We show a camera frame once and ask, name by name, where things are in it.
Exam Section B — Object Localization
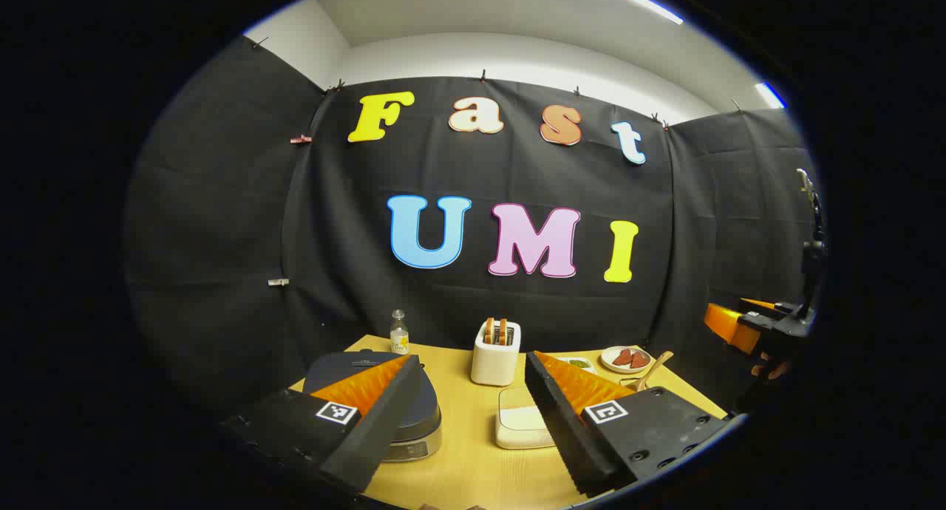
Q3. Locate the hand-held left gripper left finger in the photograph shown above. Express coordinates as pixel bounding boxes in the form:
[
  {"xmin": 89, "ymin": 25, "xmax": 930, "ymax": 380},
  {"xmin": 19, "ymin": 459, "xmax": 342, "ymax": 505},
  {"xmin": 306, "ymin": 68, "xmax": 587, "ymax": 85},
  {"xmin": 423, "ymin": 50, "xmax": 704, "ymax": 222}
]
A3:
[{"xmin": 220, "ymin": 353, "xmax": 426, "ymax": 494}]

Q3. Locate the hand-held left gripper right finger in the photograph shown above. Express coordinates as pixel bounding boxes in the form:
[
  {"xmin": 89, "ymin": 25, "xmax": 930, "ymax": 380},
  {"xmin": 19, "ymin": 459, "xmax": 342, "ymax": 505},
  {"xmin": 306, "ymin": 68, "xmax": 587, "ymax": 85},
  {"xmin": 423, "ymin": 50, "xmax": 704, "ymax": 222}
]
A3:
[{"xmin": 525, "ymin": 351, "xmax": 732, "ymax": 497}]

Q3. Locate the clear box of white rice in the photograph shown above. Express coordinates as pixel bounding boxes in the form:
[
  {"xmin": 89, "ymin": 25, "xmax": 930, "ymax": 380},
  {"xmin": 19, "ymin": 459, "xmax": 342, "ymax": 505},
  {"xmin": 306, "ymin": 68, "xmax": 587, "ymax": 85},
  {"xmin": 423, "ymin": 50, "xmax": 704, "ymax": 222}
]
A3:
[{"xmin": 495, "ymin": 387, "xmax": 557, "ymax": 450}]

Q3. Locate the dark grey rice cooker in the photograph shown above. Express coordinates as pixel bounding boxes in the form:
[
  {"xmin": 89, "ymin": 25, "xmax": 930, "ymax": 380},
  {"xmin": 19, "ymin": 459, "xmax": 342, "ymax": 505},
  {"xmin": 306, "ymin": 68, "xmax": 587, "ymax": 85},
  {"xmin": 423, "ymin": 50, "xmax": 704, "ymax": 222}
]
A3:
[{"xmin": 303, "ymin": 350, "xmax": 443, "ymax": 463}]

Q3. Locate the wooden spoon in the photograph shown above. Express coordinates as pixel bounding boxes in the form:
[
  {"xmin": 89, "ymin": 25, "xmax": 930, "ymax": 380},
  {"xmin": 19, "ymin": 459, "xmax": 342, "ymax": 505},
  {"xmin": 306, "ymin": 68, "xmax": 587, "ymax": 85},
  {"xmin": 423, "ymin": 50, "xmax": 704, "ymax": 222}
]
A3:
[{"xmin": 636, "ymin": 351, "xmax": 675, "ymax": 391}]

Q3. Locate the white round plate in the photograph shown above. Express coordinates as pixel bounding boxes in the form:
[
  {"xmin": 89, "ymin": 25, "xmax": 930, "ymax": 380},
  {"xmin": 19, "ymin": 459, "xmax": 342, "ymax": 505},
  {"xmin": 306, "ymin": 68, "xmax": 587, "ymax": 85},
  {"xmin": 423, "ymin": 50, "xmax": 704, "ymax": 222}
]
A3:
[{"xmin": 600, "ymin": 346, "xmax": 653, "ymax": 374}]

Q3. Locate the white toaster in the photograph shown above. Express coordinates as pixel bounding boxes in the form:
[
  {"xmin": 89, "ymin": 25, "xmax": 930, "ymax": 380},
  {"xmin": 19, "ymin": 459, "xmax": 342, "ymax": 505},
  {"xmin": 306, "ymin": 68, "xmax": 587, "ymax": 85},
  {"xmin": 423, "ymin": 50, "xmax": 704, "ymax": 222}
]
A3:
[{"xmin": 471, "ymin": 319, "xmax": 522, "ymax": 387}]

